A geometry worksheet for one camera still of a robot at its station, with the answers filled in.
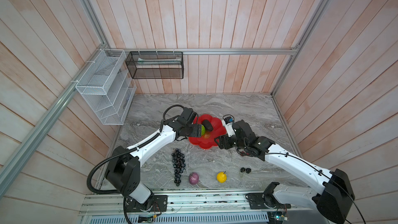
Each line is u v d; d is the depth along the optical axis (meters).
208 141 0.95
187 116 0.65
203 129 0.96
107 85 0.73
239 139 0.61
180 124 0.62
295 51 0.93
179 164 0.83
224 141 0.70
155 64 0.89
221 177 0.77
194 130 0.76
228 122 0.70
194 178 0.76
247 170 0.82
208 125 0.98
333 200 0.39
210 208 0.73
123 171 0.42
